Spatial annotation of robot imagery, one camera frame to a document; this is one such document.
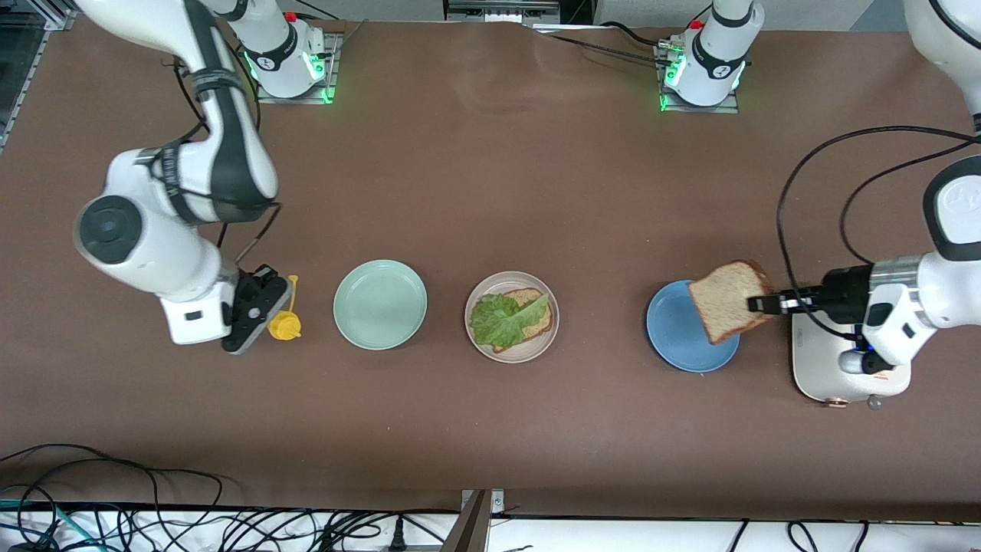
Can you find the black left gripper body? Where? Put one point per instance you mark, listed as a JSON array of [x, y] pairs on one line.
[[843, 295]]

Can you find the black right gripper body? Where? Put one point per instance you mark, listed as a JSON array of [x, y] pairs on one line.
[[266, 279]]

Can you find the yellow squeeze bottle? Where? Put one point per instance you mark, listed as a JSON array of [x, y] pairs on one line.
[[285, 328]]

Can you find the dark crust bread slice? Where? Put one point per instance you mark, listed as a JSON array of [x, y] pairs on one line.
[[728, 303]]

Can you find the green lettuce leaf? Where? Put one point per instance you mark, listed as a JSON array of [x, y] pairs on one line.
[[502, 322]]

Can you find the light crust bread slice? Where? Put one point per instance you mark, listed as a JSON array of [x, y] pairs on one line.
[[525, 295]]

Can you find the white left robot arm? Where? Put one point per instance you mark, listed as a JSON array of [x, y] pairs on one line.
[[716, 54]]

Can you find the blue plate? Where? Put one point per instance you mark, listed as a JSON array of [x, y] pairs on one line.
[[670, 330]]

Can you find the mint green plate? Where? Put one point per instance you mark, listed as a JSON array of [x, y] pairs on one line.
[[380, 305]]

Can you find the beige plate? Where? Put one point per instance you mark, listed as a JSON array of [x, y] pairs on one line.
[[483, 287]]

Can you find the white toaster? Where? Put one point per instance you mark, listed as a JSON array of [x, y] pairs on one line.
[[820, 368]]

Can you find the grey toaster lever knob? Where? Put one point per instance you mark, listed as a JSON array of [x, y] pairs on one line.
[[873, 402]]

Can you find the black power plug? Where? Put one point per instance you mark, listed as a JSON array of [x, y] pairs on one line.
[[397, 539]]

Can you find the grey metal box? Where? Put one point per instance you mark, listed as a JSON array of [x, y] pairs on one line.
[[498, 9]]

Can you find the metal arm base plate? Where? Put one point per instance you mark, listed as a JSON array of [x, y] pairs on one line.
[[334, 69], [690, 109]]

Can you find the metal table edge bracket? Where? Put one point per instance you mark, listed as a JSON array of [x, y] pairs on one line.
[[475, 529]]

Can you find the aluminium frame profile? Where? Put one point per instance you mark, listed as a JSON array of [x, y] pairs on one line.
[[31, 54]]

